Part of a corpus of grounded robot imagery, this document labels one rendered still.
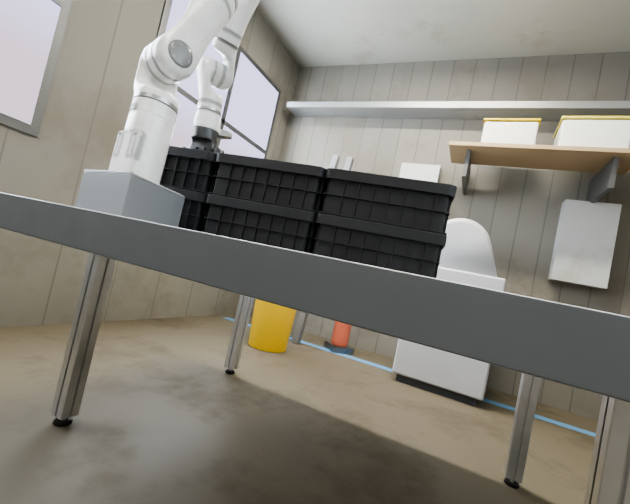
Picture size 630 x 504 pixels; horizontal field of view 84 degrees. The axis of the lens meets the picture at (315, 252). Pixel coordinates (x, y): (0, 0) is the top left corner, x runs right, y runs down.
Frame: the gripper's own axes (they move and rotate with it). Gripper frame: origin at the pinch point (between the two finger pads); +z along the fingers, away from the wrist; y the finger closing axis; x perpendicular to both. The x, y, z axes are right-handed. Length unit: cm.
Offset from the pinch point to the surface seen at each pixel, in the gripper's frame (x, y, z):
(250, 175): -7.0, 22.4, -0.3
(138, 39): 87, -145, -108
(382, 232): -5, 57, 10
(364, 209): -4, 52, 5
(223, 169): -7.9, 14.6, -1.1
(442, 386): 184, 78, 94
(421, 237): -4, 66, 10
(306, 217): -6.6, 39.3, 8.5
